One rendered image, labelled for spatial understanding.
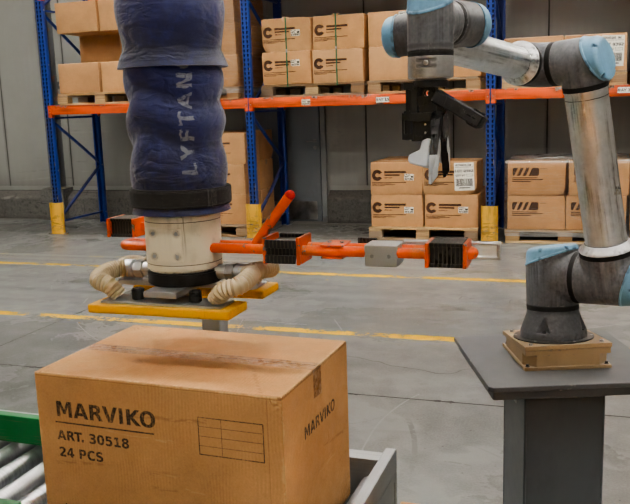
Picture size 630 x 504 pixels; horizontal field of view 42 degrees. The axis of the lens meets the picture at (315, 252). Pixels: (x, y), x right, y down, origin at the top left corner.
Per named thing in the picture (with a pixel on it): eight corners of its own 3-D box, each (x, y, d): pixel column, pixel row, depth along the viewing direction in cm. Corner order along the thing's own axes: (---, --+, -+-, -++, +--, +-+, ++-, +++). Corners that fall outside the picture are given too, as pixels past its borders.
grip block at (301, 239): (261, 265, 174) (260, 237, 173) (278, 256, 183) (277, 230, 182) (298, 266, 171) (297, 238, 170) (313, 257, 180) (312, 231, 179)
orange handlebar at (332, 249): (76, 252, 190) (75, 237, 189) (142, 232, 218) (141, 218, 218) (476, 265, 161) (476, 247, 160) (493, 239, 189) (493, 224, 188)
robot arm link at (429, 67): (457, 56, 163) (448, 54, 154) (457, 81, 163) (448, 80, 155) (413, 58, 166) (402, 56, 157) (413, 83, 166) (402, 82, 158)
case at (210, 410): (50, 537, 188) (33, 371, 181) (144, 464, 224) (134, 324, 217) (289, 583, 166) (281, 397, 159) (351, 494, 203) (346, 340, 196)
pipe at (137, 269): (91, 295, 180) (89, 269, 179) (148, 272, 203) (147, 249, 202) (232, 302, 169) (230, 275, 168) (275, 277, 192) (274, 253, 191)
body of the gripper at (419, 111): (410, 141, 168) (409, 81, 166) (452, 140, 165) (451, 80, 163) (401, 143, 161) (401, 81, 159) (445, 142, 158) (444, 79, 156)
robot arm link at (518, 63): (523, 51, 227) (374, 7, 177) (566, 44, 218) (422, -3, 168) (523, 93, 227) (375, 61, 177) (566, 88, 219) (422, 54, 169)
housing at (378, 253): (363, 266, 168) (363, 245, 167) (372, 260, 174) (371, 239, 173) (397, 267, 166) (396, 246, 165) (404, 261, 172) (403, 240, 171)
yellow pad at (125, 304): (87, 313, 178) (85, 290, 177) (112, 302, 188) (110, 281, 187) (229, 321, 168) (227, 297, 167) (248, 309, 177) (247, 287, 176)
